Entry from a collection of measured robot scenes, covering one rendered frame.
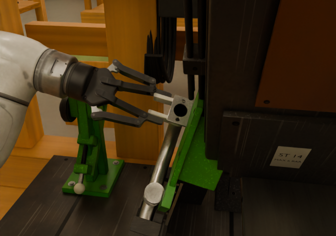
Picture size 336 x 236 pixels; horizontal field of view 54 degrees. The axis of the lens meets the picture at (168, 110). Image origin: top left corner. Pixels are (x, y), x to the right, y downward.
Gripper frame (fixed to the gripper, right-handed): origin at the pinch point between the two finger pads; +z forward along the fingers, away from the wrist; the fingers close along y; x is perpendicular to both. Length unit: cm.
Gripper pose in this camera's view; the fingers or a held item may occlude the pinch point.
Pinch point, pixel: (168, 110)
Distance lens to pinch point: 65.6
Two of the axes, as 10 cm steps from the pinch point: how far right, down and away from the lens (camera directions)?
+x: -0.6, 2.8, 9.6
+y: 3.0, -9.1, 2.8
